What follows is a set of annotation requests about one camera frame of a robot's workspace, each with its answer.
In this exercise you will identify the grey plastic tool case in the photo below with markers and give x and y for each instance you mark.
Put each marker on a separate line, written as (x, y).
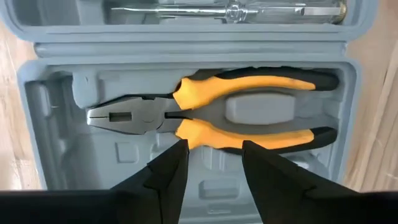
(93, 161)

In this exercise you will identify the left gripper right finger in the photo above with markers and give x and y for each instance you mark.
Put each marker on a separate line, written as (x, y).
(295, 199)

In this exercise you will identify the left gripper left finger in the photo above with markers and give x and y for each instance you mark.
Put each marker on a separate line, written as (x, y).
(124, 205)

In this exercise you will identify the thin metal screwdriver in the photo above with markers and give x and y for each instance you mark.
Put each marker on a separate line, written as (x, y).
(186, 11)

